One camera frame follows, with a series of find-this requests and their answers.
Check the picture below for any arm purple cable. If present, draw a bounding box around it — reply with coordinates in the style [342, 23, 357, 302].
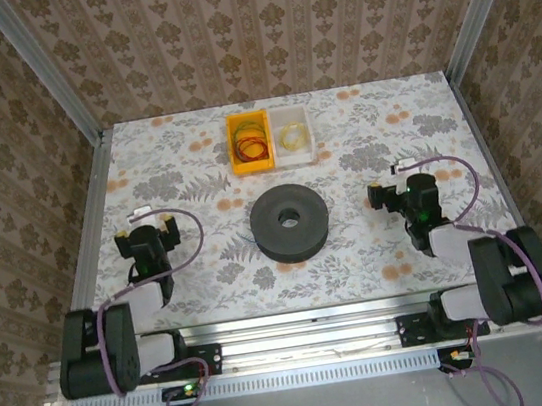
[80, 203, 230, 406]
[409, 143, 542, 406]

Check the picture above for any aluminium mounting rail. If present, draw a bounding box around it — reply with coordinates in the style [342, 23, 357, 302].
[41, 274, 542, 405]

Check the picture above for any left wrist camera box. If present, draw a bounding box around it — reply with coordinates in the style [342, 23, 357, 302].
[123, 204, 163, 230]

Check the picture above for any aluminium table side rail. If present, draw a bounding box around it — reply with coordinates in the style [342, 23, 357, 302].
[46, 127, 139, 316]
[442, 61, 532, 242]

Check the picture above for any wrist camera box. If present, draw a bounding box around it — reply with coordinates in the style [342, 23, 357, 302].
[123, 204, 163, 230]
[388, 155, 419, 178]

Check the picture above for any black cable spool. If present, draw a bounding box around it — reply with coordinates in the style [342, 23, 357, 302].
[244, 177, 335, 269]

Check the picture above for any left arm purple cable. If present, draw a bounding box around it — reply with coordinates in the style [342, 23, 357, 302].
[80, 203, 230, 406]

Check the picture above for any green cable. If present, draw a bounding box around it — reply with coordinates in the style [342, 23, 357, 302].
[231, 117, 269, 143]

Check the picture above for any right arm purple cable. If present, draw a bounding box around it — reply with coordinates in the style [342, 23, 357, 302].
[409, 143, 542, 406]

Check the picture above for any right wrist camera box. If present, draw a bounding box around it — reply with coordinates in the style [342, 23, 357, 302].
[388, 155, 419, 178]

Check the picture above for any white plastic bin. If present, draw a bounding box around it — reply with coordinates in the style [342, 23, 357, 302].
[267, 101, 321, 171]

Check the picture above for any floral patterned table cover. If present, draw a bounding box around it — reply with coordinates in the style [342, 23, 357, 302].
[55, 62, 533, 341]

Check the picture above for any small black controller board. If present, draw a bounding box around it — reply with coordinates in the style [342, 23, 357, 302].
[435, 343, 478, 375]
[160, 381, 206, 406]

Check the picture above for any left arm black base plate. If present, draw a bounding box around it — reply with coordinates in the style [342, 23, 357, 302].
[134, 341, 225, 387]

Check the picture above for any aluminium frame post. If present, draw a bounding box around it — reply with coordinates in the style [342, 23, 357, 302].
[436, 0, 542, 84]
[0, 0, 107, 154]

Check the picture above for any yellow plastic bin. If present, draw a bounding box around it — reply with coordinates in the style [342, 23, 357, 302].
[223, 107, 279, 178]

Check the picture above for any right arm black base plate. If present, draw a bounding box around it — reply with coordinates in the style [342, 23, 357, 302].
[395, 303, 492, 349]

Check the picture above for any white slotted cable duct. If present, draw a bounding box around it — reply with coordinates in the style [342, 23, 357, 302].
[65, 351, 445, 406]

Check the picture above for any yellow cable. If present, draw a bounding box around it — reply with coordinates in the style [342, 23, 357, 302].
[276, 119, 312, 154]

